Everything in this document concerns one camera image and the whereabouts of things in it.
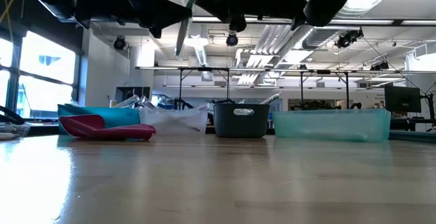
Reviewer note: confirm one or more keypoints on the magenta plastic bin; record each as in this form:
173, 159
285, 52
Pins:
102, 132

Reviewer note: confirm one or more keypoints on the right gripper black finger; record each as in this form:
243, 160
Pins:
225, 6

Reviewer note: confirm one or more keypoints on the bright blue plastic bin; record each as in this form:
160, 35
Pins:
112, 116

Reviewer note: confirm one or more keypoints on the teal translucent plastic bin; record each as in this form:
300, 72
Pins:
330, 125

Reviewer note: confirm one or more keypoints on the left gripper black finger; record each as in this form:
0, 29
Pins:
163, 11

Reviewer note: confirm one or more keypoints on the black monitor stand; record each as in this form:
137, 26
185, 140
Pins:
431, 108

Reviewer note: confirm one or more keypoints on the black computer monitor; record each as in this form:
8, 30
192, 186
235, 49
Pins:
133, 93
402, 98

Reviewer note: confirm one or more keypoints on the black round camera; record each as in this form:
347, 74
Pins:
232, 40

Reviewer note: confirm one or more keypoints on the black gantry frame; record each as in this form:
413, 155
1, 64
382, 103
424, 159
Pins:
227, 84

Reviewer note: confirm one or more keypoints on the clear white plastic bin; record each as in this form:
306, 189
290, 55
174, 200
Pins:
177, 122

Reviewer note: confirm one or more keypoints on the yellow cup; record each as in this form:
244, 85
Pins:
112, 103

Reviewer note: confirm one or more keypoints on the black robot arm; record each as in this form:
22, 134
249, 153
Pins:
180, 104

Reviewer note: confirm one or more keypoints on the dark grey plastic bin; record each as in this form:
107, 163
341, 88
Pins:
225, 123

